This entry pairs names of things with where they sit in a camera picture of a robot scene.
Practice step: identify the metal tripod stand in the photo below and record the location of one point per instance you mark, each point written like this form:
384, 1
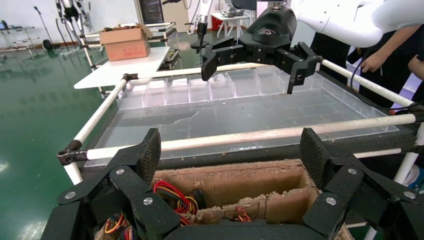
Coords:
71, 13

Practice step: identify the person in dark clothes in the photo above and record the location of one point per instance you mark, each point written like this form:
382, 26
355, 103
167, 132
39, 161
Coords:
331, 53
397, 69

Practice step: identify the clear acrylic compartment tray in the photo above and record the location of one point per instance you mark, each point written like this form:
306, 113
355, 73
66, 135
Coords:
232, 116

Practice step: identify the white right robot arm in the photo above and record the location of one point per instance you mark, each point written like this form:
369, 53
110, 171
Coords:
348, 20

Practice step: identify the white pipe frame rack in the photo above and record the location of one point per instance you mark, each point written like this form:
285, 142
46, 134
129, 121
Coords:
232, 138

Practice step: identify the bare person forearm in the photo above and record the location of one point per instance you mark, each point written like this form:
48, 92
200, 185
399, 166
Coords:
418, 68
400, 41

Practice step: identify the brown cardboard carton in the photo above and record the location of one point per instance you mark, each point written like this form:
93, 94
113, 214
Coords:
126, 44

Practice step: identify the red bin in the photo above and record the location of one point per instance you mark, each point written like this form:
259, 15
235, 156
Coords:
217, 24

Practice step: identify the white rectangular table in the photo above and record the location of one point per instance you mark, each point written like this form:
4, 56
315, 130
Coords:
132, 68

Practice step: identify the bare person hand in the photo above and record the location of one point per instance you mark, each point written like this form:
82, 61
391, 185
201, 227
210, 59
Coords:
374, 63

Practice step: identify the white desk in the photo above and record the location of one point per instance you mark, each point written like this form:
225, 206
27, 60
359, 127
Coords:
228, 16

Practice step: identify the black panel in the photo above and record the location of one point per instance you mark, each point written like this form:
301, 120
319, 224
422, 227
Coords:
150, 11

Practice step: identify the worn cardboard divider box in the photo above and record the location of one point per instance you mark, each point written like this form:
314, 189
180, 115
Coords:
232, 185

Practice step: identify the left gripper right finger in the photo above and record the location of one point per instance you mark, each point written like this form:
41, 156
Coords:
341, 179

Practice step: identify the black white pole stand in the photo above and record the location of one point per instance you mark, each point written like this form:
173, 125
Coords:
201, 31

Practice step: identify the grey pipe frame trolley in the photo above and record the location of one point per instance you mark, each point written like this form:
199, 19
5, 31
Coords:
162, 34

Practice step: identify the thin black floor stand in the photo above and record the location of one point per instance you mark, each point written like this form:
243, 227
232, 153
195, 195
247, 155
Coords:
47, 44

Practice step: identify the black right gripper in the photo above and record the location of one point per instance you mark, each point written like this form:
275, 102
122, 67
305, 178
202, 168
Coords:
268, 36

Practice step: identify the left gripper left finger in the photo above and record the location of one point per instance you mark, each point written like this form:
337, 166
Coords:
132, 185

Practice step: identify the grey metal cart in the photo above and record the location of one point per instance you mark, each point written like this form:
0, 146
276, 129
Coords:
20, 29

